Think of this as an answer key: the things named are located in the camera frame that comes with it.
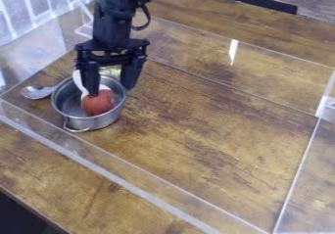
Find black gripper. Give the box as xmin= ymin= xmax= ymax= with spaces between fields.
xmin=73 ymin=39 xmax=149 ymax=96

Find red plush mushroom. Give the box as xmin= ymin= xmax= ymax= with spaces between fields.
xmin=70 ymin=69 xmax=115 ymax=117

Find silver metal pot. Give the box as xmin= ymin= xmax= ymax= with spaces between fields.
xmin=50 ymin=74 xmax=126 ymax=132

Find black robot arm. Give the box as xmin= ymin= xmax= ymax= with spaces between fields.
xmin=74 ymin=0 xmax=150 ymax=96

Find clear acrylic triangular stand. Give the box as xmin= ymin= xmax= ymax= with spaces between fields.
xmin=74 ymin=6 xmax=94 ymax=39

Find black bar in background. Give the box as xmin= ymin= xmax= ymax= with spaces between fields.
xmin=233 ymin=0 xmax=298 ymax=15

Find spoon with yellow-green handle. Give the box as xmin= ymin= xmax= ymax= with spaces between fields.
xmin=21 ymin=70 xmax=89 ymax=100

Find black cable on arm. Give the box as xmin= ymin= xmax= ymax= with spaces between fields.
xmin=129 ymin=2 xmax=152 ymax=32

